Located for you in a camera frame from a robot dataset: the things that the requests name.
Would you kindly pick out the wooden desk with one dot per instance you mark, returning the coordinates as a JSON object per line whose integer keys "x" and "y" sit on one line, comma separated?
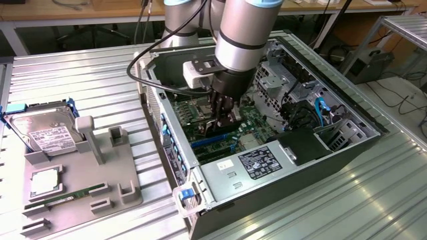
{"x": 100, "y": 12}

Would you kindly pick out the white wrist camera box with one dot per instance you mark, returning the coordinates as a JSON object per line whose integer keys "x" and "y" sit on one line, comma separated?
{"x": 191, "y": 75}

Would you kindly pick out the silver chipset heatsink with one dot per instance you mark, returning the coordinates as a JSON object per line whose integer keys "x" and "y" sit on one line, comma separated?
{"x": 251, "y": 142}

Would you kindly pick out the metal slat frame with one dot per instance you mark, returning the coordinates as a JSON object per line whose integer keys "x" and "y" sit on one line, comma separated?
{"x": 400, "y": 23}

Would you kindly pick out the CPU socket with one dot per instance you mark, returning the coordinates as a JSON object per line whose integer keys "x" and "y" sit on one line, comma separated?
{"x": 203, "y": 106}

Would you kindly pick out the black open PC case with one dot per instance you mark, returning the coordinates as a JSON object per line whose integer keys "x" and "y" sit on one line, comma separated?
{"x": 300, "y": 200}

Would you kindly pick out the green motherboard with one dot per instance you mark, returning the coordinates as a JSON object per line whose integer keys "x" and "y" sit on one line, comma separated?
{"x": 254, "y": 120}

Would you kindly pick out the blue expansion slot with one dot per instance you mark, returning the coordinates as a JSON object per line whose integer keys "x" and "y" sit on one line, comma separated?
{"x": 208, "y": 141}

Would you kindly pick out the green RAM stick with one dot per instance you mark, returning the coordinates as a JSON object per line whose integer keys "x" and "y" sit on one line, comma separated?
{"x": 67, "y": 197}

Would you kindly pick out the blue case latch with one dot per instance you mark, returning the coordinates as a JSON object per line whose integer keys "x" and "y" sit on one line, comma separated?
{"x": 185, "y": 194}

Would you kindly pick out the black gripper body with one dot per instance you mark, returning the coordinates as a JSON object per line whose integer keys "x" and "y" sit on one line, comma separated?
{"x": 234, "y": 85}

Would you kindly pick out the black office chair base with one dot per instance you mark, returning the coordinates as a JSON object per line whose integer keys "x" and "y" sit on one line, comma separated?
{"x": 93, "y": 32}

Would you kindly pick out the silver CPU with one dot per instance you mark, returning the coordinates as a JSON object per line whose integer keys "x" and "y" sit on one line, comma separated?
{"x": 44, "y": 183}

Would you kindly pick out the silver power supply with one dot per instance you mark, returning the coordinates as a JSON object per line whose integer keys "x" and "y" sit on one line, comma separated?
{"x": 227, "y": 180}

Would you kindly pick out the grey parts rack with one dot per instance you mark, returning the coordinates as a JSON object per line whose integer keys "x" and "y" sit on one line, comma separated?
{"x": 109, "y": 175}

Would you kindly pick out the black plastic shroud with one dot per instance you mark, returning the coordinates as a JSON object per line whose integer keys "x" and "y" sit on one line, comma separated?
{"x": 300, "y": 147}

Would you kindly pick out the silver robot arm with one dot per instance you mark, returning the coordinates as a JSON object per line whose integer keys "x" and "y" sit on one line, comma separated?
{"x": 240, "y": 30}

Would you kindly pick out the hard disk drive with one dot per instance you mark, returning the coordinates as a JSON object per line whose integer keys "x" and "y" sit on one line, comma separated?
{"x": 15, "y": 108}

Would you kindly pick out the silver hard disk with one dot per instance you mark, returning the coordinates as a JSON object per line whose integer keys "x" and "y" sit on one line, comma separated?
{"x": 47, "y": 132}

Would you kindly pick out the silver disk bay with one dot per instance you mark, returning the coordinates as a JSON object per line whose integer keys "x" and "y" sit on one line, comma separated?
{"x": 350, "y": 135}

